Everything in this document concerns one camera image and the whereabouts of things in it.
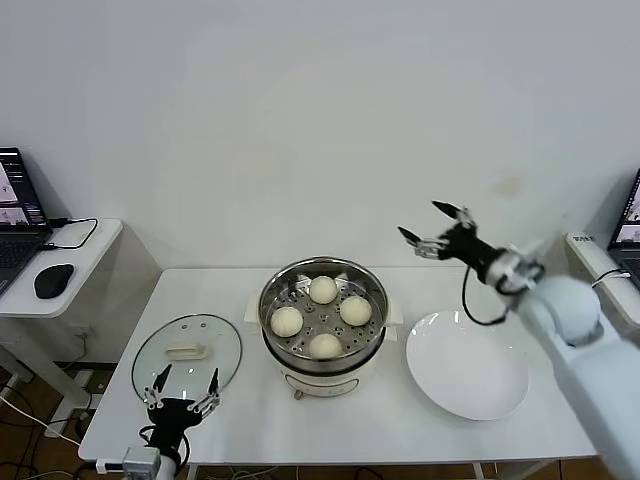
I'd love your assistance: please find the white floor cable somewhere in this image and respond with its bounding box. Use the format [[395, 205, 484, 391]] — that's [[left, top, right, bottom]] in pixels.
[[0, 389, 84, 446]]

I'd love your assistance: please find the black computer mouse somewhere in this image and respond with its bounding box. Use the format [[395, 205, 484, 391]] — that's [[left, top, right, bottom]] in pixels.
[[33, 263, 75, 300]]

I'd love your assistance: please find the floor power strip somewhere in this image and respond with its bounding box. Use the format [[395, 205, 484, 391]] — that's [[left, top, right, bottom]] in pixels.
[[79, 370, 109, 397]]

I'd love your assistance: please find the white side table with sticker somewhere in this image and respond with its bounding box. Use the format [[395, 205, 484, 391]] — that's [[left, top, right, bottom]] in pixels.
[[565, 231, 640, 351]]

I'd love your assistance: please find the black laptop adapter cable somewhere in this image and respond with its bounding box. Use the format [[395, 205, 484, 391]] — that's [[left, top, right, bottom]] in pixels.
[[42, 216, 99, 250]]

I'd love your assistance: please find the round white plate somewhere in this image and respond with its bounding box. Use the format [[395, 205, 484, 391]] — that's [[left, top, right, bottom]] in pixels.
[[405, 309, 530, 421]]

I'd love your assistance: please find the black laptop with wide keyboard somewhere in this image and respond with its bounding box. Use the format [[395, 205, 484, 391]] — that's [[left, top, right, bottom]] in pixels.
[[0, 145, 54, 296]]

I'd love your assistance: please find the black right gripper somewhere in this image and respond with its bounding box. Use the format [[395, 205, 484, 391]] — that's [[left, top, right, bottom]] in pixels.
[[397, 200, 502, 280]]

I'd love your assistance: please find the white electric cooking pot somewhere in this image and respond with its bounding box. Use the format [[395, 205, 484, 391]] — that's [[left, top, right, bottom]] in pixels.
[[243, 294, 405, 401]]

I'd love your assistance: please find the white side table with mouse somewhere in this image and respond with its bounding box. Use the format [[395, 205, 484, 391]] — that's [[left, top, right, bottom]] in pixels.
[[0, 217, 124, 436]]

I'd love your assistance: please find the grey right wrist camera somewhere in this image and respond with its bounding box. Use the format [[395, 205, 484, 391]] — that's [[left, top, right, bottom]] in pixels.
[[507, 239, 547, 294]]

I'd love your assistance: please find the round glass pot lid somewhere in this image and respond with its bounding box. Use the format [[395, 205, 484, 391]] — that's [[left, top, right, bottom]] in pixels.
[[131, 312, 244, 412]]

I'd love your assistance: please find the perforated steel steamer basket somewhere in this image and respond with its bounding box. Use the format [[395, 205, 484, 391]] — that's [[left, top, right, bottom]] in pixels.
[[258, 256, 390, 374]]

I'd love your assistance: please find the black laptop with grey screen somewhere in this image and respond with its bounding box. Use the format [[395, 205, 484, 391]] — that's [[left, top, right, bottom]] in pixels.
[[607, 168, 640, 291]]

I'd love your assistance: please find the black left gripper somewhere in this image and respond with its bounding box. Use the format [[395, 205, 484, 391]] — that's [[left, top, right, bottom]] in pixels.
[[142, 363, 222, 450]]

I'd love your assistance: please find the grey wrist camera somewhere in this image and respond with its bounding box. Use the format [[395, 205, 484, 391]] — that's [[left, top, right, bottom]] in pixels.
[[122, 446, 161, 474], [507, 239, 547, 294]]

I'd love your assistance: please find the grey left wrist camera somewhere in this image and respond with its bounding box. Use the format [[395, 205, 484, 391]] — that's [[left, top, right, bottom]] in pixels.
[[122, 446, 161, 474]]

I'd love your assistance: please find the white steamed baozi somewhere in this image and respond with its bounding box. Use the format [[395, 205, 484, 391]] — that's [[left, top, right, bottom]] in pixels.
[[309, 275, 339, 305], [339, 295, 373, 327], [270, 305, 305, 337], [308, 333, 344, 362]]

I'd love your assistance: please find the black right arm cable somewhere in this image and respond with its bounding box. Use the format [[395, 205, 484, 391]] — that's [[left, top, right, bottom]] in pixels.
[[460, 264, 516, 326]]

